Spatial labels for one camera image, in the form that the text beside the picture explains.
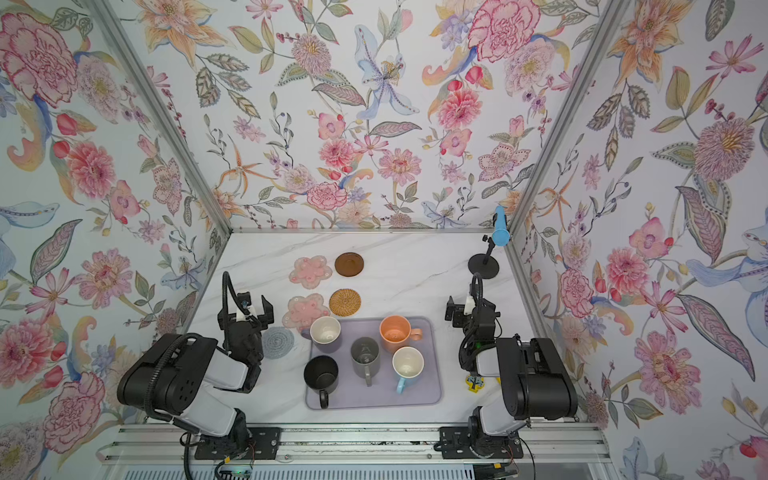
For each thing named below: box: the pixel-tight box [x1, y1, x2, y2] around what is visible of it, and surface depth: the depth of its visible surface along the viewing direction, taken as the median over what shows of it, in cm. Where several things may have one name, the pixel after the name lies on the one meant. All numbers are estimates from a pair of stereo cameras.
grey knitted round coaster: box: [262, 326, 295, 359], surface depth 93 cm
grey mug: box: [350, 336, 381, 387], surface depth 81 cm
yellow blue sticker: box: [465, 374, 485, 393], surface depth 84 cm
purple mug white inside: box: [309, 316, 341, 353], surface depth 88 cm
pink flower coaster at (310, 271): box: [289, 255, 333, 289], surface depth 112 cm
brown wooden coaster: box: [335, 252, 364, 277], surface depth 113 cm
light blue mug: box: [392, 346, 425, 394], surface depth 80 cm
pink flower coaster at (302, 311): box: [281, 293, 331, 332], surface depth 100 cm
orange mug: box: [379, 315, 423, 354], surface depth 88 cm
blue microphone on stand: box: [468, 205, 511, 279], surface depth 111 cm
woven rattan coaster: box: [329, 288, 361, 317], surface depth 103 cm
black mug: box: [303, 355, 339, 409], surface depth 80 cm
